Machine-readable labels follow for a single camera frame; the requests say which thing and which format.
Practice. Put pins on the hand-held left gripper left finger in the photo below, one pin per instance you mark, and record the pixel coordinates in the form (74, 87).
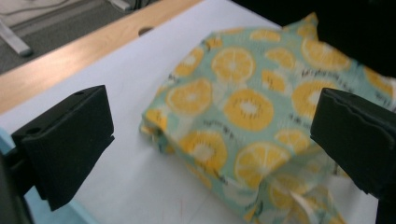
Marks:
(68, 140)

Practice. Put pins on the white table mat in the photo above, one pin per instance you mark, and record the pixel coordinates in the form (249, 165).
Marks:
(124, 93)

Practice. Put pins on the lemon print cloth bag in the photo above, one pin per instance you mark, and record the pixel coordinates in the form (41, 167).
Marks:
(243, 109)

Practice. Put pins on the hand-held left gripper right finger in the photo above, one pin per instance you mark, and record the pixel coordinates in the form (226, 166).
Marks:
(358, 137)

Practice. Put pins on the white desk frame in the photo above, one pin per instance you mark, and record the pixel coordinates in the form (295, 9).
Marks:
(15, 42)

